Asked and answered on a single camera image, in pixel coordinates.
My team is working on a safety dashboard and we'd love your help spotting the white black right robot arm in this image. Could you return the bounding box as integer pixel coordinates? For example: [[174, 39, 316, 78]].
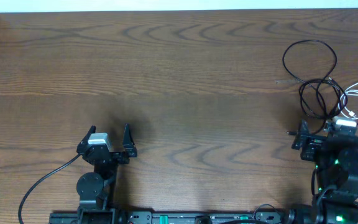
[[285, 118, 358, 224]]

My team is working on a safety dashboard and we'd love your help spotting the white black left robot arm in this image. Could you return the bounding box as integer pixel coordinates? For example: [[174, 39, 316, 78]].
[[76, 124, 137, 223]]

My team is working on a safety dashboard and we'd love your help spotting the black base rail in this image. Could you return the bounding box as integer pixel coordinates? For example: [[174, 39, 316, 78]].
[[48, 209, 285, 224]]

